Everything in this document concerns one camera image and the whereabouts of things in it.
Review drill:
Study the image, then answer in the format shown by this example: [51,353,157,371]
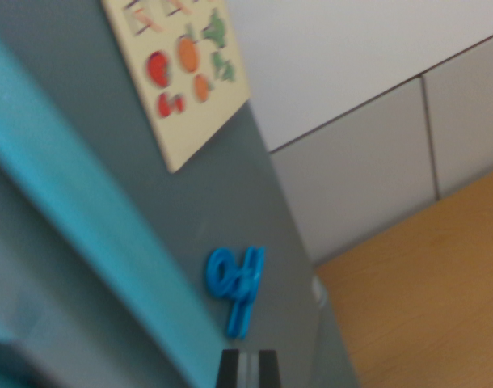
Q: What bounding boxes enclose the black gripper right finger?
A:
[248,349,281,388]

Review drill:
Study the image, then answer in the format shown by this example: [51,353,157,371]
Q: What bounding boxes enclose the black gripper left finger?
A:
[216,349,250,388]

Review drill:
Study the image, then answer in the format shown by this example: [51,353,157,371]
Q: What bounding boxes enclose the blue letter magnet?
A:
[205,245,267,340]

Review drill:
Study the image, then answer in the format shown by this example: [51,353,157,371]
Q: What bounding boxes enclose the cream vegetable picture card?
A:
[100,0,251,174]

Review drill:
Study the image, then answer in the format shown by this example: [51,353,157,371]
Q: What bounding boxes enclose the teal handle of magnet door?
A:
[0,27,227,388]

